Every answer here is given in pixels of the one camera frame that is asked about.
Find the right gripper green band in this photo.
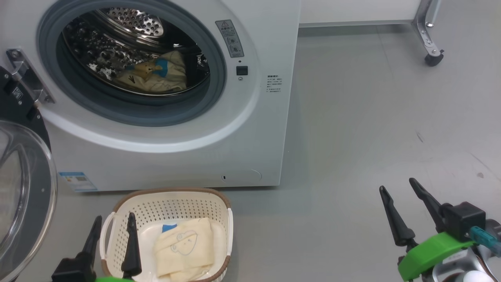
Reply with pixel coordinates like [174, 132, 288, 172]
[379, 178, 475, 282]

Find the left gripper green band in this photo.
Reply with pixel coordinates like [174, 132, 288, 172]
[80, 213, 142, 282]

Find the cream garment with outline print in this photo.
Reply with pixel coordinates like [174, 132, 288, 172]
[153, 217, 216, 282]

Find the black glass washing machine door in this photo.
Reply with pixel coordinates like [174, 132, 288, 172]
[0, 67, 58, 282]

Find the cream garment with bear print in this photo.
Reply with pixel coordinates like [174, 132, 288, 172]
[115, 50, 187, 94]

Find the cream perforated laundry basket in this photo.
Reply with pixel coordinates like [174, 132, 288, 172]
[99, 187, 234, 282]

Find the white washing machine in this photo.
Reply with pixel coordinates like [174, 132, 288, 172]
[0, 0, 302, 192]

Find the metal door hinge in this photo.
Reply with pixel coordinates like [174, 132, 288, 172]
[6, 49, 55, 106]

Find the blue energy label sticker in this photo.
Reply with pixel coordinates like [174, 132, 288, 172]
[59, 172, 98, 192]

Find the metal leg with caster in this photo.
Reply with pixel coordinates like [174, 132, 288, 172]
[411, 0, 445, 66]

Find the grey warning sticker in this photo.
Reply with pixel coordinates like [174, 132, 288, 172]
[215, 20, 244, 58]

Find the right camera cable teal plug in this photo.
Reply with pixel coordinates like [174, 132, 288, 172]
[470, 226, 501, 257]

